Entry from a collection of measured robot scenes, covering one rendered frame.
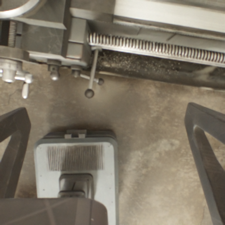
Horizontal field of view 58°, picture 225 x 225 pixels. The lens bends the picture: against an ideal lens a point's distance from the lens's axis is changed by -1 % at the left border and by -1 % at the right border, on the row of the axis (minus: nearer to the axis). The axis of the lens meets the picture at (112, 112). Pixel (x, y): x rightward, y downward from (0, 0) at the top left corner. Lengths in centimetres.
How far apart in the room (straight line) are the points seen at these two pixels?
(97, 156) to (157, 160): 52
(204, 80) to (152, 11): 60
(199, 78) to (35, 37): 84
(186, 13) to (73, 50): 37
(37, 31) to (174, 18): 42
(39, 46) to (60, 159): 83
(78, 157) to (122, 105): 49
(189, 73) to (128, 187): 96
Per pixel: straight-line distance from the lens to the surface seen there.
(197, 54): 84
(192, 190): 179
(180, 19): 73
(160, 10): 71
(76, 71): 91
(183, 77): 116
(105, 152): 129
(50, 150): 134
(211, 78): 121
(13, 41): 70
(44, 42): 66
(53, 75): 72
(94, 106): 150
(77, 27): 73
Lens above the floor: 149
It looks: 84 degrees down
